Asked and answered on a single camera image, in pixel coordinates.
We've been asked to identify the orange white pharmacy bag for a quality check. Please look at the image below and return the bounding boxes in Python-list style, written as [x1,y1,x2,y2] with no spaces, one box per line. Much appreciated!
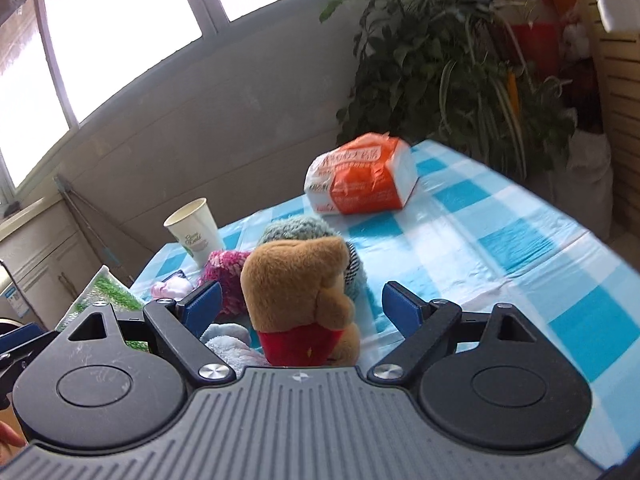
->
[304,131,418,216]

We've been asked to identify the white sack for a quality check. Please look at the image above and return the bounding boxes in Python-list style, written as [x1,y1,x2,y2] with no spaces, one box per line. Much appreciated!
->
[550,130,614,242]

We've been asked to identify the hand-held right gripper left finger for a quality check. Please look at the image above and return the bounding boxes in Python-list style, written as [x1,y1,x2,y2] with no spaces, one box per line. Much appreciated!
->
[55,281,237,389]

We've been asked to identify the large leafy potted plant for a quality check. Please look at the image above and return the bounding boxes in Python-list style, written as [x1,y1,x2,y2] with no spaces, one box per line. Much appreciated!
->
[320,0,506,151]

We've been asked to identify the spider plant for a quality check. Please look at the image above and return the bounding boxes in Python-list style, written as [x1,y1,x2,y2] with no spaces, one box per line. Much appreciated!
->
[437,57,578,181]

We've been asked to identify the beige sink cabinet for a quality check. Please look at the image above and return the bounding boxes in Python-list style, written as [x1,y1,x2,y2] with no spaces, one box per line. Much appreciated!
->
[0,199,132,333]

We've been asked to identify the washing machine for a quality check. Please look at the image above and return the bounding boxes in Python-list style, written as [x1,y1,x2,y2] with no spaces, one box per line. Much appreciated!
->
[0,260,42,333]

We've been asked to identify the person's left hand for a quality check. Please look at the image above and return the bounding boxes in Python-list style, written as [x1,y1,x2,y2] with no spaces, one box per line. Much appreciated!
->
[0,420,27,450]

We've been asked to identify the cardboard box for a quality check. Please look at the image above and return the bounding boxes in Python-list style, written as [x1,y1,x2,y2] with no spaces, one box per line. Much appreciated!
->
[54,265,147,351]

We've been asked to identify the brown teddy bear red shirt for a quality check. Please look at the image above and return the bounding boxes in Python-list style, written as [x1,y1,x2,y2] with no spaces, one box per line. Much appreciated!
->
[240,237,362,367]

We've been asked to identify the black white striped cloth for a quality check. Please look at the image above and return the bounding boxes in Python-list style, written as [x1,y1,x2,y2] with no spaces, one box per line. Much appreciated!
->
[342,241,370,307]

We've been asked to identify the pink knitted hat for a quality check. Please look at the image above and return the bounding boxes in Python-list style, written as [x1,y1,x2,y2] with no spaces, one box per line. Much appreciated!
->
[200,249,253,317]

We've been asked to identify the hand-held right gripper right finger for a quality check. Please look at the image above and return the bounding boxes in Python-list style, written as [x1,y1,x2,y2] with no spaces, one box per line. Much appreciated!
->
[367,282,551,388]

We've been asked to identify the window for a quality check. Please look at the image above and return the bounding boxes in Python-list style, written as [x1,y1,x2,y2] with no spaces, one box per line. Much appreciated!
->
[0,0,361,203]

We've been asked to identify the red flower pot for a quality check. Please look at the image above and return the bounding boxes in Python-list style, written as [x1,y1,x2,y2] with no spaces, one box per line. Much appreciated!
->
[509,22,560,77]

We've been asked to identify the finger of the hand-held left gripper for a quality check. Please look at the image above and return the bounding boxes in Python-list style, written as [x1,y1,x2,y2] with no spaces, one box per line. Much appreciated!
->
[0,322,57,376]

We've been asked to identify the mop with metal pole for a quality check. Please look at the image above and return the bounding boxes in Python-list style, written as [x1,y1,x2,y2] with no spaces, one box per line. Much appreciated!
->
[55,174,137,283]

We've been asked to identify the blue white checked tablecloth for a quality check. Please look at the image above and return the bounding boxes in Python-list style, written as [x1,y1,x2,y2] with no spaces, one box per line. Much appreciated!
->
[129,139,640,471]

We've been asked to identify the grey-green knitted plush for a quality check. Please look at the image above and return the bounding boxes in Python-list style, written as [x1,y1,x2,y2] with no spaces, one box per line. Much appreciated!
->
[257,216,368,306]

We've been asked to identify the white fluffy plush toy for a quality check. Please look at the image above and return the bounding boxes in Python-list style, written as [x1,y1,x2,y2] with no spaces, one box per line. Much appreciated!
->
[200,322,273,377]

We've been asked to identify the wooden slatted cabinet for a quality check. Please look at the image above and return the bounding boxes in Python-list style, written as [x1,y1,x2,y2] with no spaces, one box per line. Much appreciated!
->
[585,0,640,233]

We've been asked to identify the white paper cup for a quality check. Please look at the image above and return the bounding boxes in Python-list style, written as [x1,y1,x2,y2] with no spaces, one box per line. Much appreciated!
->
[163,197,221,270]

